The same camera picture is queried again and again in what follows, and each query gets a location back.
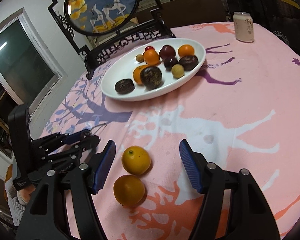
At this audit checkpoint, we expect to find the small tan longan back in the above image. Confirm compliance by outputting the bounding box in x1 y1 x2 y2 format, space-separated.
135 54 144 63

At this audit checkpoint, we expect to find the small tan longan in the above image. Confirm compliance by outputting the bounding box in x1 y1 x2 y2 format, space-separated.
171 64 185 79
135 54 144 63

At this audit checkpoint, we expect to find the window with white frame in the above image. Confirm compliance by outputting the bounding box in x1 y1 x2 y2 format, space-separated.
0 8 66 113

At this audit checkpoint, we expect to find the white oval plate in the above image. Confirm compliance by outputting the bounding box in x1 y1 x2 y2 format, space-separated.
100 38 206 101

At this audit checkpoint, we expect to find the dark cabinet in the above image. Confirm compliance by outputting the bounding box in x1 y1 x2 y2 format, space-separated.
226 0 300 56

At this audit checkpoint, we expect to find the dark cherry with stem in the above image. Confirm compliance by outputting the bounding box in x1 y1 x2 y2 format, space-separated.
163 56 178 71

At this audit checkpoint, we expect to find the pink beverage can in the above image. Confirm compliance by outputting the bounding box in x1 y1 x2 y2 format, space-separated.
233 11 254 43

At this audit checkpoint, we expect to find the orange yellow fruit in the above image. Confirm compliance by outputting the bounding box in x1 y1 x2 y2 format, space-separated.
113 175 146 206

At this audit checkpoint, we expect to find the pink printed tablecloth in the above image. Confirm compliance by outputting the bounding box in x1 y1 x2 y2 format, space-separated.
43 23 300 239

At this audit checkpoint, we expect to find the small tan longan front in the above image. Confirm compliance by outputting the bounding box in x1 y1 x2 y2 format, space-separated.
171 64 185 79

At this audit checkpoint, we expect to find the person left hand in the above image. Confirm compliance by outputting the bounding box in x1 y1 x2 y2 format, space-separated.
3 164 37 203

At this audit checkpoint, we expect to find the red plum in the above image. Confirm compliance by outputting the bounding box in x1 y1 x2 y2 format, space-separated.
159 45 176 60

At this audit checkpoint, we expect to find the yellow lemon fruit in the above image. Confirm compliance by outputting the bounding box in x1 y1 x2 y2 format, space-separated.
121 146 151 175

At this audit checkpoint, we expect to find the yellow kumquat front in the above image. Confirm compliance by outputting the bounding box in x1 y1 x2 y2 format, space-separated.
178 44 195 57

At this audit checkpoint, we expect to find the large mandarin orange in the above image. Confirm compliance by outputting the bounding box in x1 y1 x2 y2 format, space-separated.
133 64 149 86

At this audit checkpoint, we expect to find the small red cherry tomato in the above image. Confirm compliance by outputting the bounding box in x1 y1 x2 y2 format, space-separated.
145 46 155 51

